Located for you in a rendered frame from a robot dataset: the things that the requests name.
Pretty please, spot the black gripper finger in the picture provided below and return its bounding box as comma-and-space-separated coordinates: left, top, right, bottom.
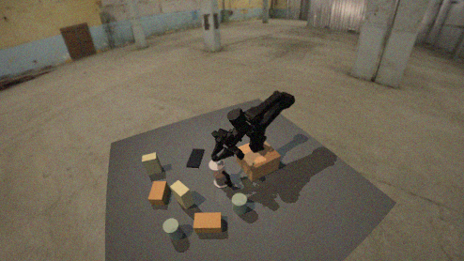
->
211, 139, 224, 157
216, 147, 234, 161

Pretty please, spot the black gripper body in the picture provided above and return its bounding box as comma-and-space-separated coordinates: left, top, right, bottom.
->
211, 129, 244, 161

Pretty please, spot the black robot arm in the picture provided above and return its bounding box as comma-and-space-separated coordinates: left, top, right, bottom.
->
216, 91, 295, 153

